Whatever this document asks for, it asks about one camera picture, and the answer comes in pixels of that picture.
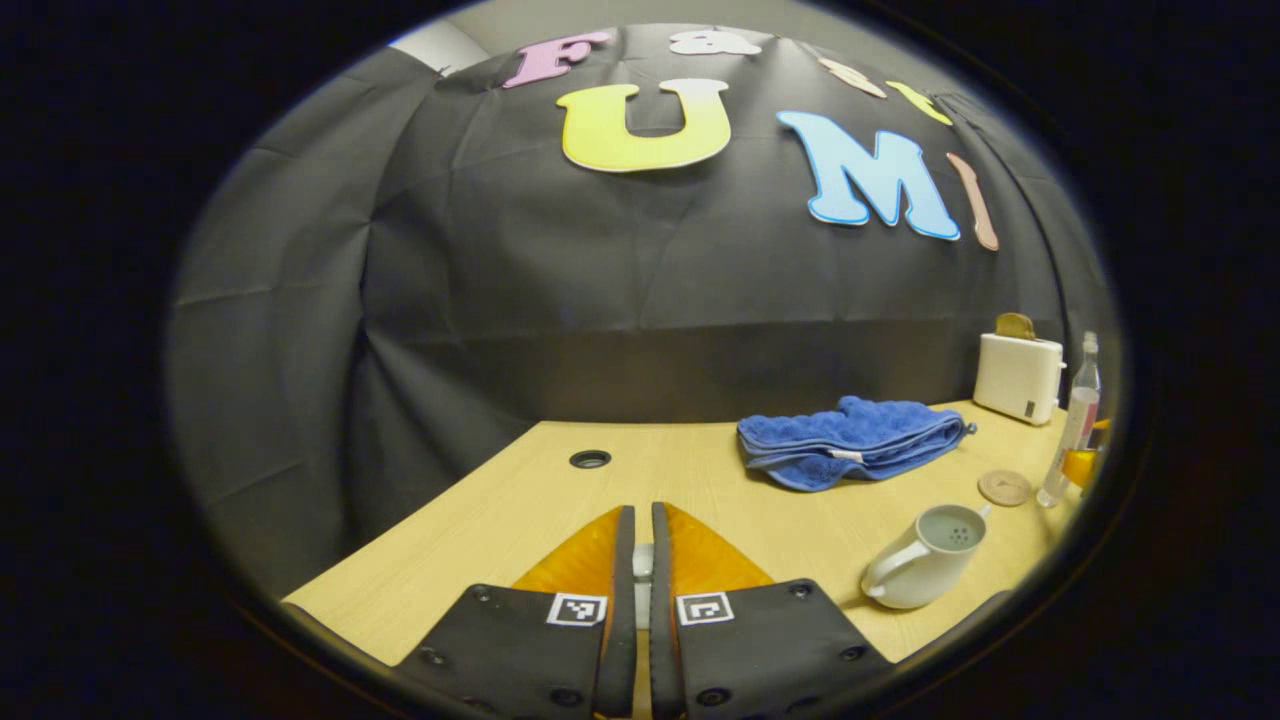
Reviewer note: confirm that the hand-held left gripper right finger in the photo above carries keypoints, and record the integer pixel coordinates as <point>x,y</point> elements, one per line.
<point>662,620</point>

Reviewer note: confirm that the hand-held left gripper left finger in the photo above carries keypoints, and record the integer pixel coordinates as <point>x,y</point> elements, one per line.
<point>625,620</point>

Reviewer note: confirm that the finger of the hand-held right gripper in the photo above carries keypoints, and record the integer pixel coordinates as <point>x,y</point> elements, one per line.
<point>1082,467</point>

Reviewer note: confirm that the clear water bottle red label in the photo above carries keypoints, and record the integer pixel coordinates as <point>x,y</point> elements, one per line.
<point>1075,420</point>

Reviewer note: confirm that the round cork coaster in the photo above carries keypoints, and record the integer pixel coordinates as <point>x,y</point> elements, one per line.
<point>1004,488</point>

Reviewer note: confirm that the white ceramic teacup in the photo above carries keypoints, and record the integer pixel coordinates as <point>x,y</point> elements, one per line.
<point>920,570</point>

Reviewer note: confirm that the white toaster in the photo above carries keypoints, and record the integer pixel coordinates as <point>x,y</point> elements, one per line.
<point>1015,375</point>

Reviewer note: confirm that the brown toast slice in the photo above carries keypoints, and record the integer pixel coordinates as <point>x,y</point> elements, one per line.
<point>1015,326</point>

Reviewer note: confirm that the blue folded towel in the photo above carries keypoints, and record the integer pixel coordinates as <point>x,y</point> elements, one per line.
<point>850,440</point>

